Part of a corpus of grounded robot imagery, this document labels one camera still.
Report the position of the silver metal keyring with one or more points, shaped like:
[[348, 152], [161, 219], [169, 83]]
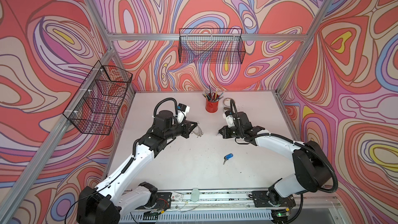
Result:
[[197, 131]]

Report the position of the pencils in cup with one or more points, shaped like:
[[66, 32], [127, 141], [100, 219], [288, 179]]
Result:
[[212, 95]]

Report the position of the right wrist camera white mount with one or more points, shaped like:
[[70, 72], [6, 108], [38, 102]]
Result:
[[230, 119]]

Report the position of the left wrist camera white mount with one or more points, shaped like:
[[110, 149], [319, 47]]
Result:
[[182, 112]]

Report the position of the black wire basket back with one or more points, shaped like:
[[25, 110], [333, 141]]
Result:
[[211, 46]]

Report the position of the black wire basket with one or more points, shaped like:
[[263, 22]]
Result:
[[211, 46], [100, 99]]

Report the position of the blue headed key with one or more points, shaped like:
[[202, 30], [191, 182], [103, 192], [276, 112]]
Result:
[[227, 157]]

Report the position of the tape roll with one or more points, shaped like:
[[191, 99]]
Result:
[[226, 101]]

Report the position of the red pencil cup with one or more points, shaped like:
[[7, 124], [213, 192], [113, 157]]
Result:
[[211, 106]]

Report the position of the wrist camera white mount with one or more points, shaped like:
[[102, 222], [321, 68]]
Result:
[[182, 112], [230, 119]]

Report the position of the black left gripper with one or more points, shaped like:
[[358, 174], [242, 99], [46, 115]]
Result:
[[186, 128]]

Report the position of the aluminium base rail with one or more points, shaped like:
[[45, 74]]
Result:
[[235, 206]]

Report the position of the black wire basket left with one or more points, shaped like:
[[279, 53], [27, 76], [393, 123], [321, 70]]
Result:
[[100, 99]]

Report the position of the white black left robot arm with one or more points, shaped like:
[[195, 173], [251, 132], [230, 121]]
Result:
[[107, 203]]

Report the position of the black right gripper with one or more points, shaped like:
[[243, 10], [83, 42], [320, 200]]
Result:
[[226, 134]]

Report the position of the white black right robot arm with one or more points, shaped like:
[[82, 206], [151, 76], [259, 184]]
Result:
[[313, 171]]

